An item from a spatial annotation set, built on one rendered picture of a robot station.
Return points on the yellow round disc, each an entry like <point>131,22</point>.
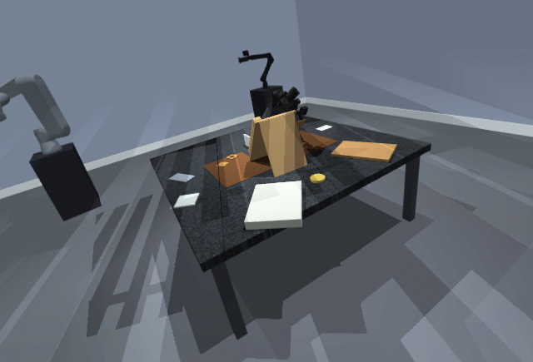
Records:
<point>317,178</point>

